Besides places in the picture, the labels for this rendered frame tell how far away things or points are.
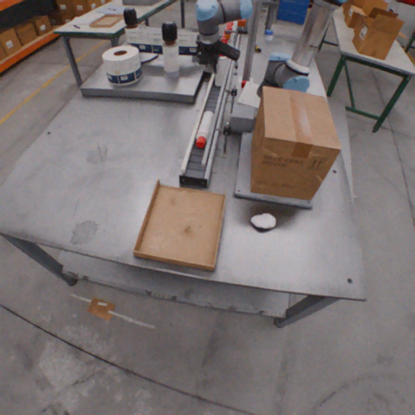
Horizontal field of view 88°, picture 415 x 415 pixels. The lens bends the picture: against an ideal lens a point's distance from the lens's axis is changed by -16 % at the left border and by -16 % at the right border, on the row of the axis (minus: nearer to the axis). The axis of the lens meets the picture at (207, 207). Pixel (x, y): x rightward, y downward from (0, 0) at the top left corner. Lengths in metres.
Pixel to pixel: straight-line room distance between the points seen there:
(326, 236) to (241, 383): 1.00
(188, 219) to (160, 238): 0.12
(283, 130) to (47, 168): 0.98
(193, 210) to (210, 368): 0.99
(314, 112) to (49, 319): 1.83
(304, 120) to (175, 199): 0.53
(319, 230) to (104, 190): 0.83
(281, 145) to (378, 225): 1.69
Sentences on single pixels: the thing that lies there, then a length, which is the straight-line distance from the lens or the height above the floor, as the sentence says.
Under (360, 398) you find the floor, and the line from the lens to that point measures 1.87.
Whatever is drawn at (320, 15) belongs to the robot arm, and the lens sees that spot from 1.14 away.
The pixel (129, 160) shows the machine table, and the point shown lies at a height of 0.83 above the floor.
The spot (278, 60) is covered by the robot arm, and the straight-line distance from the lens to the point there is 1.28.
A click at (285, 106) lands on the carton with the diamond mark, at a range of 0.91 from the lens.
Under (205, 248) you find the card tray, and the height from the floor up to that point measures 0.83.
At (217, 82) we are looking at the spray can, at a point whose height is 0.91.
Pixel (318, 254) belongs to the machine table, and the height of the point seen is 0.83.
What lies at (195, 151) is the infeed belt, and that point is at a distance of 1.02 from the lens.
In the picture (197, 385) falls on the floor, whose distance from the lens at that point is 1.59.
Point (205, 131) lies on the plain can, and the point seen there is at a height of 0.93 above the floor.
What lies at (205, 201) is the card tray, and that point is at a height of 0.83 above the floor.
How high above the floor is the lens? 1.59
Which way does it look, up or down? 56 degrees down
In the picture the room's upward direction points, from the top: 3 degrees clockwise
